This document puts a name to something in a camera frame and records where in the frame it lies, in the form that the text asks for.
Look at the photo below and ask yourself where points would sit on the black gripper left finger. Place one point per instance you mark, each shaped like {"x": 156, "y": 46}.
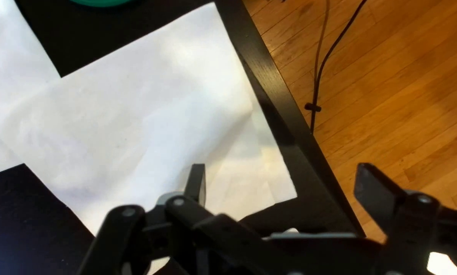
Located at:
{"x": 194, "y": 183}

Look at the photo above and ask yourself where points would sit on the green plastic lid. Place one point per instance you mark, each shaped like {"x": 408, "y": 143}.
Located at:
{"x": 99, "y": 1}

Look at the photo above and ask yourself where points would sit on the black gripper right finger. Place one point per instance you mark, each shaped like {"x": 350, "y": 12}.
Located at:
{"x": 378, "y": 195}

